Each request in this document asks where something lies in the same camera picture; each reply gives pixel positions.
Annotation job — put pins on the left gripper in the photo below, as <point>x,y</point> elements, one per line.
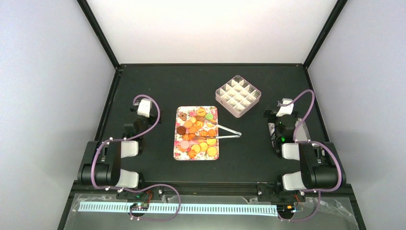
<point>152,120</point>

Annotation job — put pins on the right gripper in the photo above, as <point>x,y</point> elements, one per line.
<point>269,114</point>

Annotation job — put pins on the metal tongs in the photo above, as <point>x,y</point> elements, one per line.
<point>222,132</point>

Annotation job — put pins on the floral cookie tray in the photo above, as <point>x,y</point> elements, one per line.
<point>203,150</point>

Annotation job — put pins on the pink divided cookie tin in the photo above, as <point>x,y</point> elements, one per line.
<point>238,96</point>

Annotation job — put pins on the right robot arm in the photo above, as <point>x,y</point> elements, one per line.
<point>320,166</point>

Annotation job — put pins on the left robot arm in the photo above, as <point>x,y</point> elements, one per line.
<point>106,170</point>

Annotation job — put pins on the clear plastic tin lid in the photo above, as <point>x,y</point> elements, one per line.
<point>301,134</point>

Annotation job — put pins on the dark brown round cookie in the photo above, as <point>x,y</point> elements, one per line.
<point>181,130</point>

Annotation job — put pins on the brown flower cookie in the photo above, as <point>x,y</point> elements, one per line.
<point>183,116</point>

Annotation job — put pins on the pink sandwich cookie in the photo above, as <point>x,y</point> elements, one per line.
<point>184,144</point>

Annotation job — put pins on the yellow cracker with red mark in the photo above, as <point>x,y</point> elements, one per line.
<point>201,112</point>

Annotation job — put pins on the green macaron cookie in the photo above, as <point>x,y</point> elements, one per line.
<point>209,116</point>

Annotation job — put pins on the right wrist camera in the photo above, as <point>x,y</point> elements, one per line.
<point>285,107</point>

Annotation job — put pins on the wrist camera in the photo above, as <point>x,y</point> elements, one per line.
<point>285,107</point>
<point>144,107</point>

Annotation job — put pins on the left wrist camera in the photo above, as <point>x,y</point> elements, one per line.
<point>144,107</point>

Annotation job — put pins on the white slotted cable duct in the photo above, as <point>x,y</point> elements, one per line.
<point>162,208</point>

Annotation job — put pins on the black frame post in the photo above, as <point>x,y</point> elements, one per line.
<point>86,9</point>

